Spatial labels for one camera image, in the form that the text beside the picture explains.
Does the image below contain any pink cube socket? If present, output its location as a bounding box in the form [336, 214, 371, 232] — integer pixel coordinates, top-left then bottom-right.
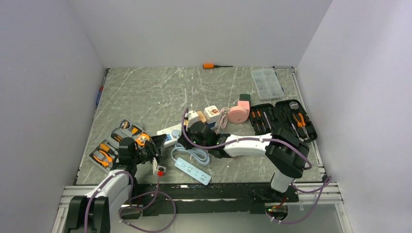
[227, 100, 250, 124]

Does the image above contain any white and blue cube adapter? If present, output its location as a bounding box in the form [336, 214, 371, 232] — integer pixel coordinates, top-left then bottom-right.
[203, 105, 221, 130]

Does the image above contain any clear plastic organizer box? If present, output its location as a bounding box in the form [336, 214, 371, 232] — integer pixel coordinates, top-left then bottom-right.
[251, 68, 284, 100]

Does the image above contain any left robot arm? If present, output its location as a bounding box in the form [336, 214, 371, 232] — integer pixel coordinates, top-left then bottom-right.
[63, 133, 167, 233]

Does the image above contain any pink cable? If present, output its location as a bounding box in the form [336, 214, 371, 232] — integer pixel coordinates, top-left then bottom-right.
[216, 107, 231, 134]

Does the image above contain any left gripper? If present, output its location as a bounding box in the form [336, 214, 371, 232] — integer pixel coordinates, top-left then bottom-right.
[132, 134, 166, 165]

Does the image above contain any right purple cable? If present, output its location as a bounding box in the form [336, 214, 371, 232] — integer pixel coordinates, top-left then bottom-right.
[181, 107, 332, 225]

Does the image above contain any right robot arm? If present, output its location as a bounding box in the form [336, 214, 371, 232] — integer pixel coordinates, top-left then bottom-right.
[179, 122, 312, 201]

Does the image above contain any orange handled screwdriver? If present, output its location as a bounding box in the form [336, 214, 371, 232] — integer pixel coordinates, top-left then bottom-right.
[203, 64, 233, 69]

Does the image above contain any white power strip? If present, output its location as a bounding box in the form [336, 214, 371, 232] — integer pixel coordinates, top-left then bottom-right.
[156, 124, 182, 148]

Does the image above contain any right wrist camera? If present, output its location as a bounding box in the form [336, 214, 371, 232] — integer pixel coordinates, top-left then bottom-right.
[185, 110, 199, 128]

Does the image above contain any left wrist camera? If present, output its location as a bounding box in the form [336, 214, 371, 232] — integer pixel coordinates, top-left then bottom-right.
[152, 158, 167, 177]

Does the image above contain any black tool case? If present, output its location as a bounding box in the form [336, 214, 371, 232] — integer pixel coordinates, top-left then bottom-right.
[249, 100, 318, 143]

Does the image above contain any dark green cube adapter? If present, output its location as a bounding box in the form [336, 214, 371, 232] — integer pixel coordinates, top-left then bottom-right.
[239, 94, 251, 102]

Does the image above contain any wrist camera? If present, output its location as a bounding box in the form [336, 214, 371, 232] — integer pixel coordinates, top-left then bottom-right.
[185, 110, 199, 128]
[152, 158, 167, 177]

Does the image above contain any orange cube adapter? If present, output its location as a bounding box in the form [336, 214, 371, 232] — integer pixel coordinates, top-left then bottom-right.
[197, 111, 206, 124]

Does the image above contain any light blue power strip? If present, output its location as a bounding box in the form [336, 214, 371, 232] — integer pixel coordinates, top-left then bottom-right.
[174, 158, 211, 185]

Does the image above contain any grey tool case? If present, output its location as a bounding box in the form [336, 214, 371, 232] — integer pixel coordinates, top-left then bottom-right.
[87, 119, 152, 173]

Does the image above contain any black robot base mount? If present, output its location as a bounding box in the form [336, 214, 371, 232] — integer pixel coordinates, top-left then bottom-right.
[132, 182, 299, 216]

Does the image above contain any blue red pen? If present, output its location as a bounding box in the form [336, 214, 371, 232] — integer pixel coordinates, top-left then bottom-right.
[95, 77, 106, 107]

